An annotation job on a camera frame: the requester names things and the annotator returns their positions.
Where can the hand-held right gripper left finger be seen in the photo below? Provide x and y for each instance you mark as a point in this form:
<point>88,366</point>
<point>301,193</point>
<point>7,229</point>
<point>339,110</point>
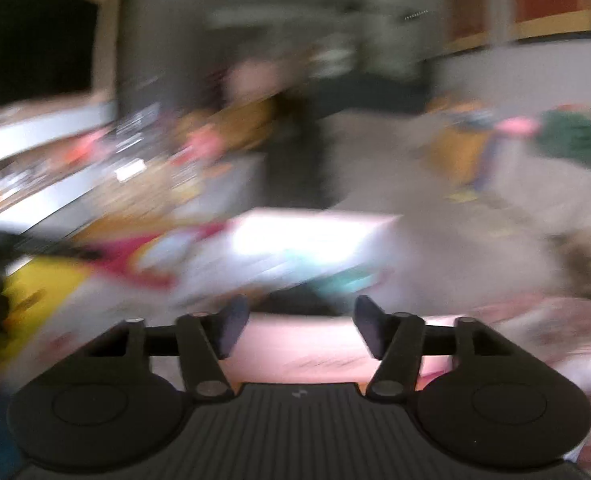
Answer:
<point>233,325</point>

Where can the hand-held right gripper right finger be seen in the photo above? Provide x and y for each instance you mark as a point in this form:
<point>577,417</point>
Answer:
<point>370,327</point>

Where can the pink cardboard box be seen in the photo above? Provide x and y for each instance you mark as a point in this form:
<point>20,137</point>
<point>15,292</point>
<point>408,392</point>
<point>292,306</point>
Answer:
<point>325,347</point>

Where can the beige sofa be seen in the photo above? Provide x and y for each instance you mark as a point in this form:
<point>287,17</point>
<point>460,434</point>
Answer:
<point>425,240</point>

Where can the pink floral blanket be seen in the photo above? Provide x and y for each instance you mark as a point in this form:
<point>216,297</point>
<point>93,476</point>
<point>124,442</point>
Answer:
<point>550,340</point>

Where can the yellow pillow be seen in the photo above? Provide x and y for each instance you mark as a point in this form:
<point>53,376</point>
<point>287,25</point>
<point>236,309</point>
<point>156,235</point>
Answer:
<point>463,150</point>

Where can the yellow beanbag chair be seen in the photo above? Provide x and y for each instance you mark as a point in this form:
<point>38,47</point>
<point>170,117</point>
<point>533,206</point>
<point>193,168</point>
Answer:
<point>245,120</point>

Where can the pink plush toy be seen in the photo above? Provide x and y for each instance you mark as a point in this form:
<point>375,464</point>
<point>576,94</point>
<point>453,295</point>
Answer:
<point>515,126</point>

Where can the white television cabinet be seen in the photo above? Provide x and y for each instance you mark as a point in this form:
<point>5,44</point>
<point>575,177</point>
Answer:
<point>35,160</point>

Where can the green plush toy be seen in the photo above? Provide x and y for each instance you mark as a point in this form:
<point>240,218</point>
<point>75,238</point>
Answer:
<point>580,140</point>

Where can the black television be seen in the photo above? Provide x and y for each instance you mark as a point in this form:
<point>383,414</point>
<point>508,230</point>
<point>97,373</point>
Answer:
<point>30,45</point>

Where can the framed wall picture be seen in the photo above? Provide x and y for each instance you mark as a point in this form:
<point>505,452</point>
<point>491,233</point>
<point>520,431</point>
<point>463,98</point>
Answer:
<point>535,0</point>

